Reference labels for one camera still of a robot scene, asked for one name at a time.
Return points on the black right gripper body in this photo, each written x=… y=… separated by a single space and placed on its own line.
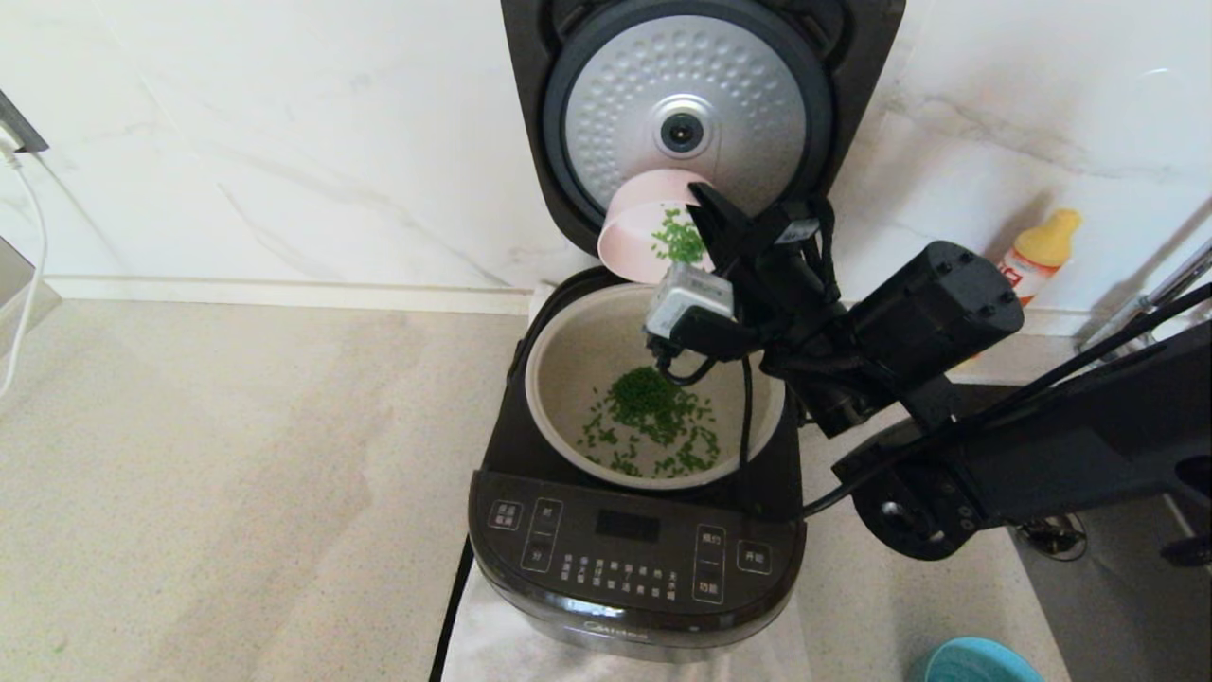
x=791 y=275

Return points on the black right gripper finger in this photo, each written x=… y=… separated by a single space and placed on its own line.
x=724 y=227

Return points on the pink bowl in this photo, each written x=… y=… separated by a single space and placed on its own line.
x=630 y=242

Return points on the dark grey rice cooker lid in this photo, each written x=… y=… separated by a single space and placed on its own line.
x=682 y=85

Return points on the blue bowl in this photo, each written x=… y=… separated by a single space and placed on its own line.
x=975 y=663

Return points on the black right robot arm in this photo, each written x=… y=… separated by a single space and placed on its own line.
x=947 y=322

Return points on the beige inner pot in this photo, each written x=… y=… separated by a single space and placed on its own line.
x=578 y=360

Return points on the dark grey rice cooker body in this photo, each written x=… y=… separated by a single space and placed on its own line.
x=634 y=559

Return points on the yellow orange detergent bottle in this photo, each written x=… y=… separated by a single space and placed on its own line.
x=1042 y=246

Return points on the chrome faucet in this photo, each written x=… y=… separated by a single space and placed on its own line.
x=1165 y=294

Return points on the metal sink drain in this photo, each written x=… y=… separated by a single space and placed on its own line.
x=1056 y=540

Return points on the stainless steel sink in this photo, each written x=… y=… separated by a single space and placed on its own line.
x=1108 y=616

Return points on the grey flat panel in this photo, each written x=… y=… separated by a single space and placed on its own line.
x=19 y=294

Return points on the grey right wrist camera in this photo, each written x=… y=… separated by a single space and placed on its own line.
x=686 y=303

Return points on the dark wall socket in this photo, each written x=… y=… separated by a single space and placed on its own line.
x=21 y=128

